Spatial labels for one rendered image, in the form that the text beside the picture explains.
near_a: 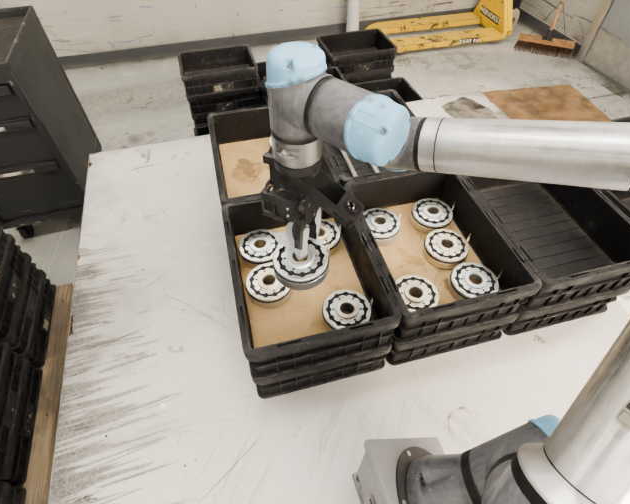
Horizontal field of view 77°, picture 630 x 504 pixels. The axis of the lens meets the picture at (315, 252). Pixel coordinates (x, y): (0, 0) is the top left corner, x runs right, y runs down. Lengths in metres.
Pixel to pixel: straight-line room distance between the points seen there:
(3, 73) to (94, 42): 2.16
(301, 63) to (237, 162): 0.76
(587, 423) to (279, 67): 0.48
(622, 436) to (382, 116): 0.37
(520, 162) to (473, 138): 0.06
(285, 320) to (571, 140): 0.60
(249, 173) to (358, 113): 0.76
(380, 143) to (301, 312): 0.50
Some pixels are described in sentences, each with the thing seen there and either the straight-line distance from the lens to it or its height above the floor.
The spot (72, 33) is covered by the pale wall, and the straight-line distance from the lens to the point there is 4.09.
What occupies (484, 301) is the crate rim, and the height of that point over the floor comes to 0.93.
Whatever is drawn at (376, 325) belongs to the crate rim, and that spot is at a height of 0.93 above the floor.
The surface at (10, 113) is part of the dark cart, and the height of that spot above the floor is 0.70.
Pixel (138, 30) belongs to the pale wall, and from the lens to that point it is 4.02.
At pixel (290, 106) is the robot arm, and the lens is 0.52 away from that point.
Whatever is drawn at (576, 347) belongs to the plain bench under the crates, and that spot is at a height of 0.70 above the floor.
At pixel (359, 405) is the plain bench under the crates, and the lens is 0.92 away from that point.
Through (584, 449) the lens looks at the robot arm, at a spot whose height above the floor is 1.20.
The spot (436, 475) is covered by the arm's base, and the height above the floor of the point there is 0.94.
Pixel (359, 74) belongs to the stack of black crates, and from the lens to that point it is 2.50.
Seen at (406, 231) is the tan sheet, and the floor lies 0.83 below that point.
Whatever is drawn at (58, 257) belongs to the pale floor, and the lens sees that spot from 2.41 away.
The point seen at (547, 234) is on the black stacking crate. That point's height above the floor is 0.83.
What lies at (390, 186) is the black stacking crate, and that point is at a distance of 1.04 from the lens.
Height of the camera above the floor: 1.57
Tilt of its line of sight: 50 degrees down
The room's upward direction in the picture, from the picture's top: straight up
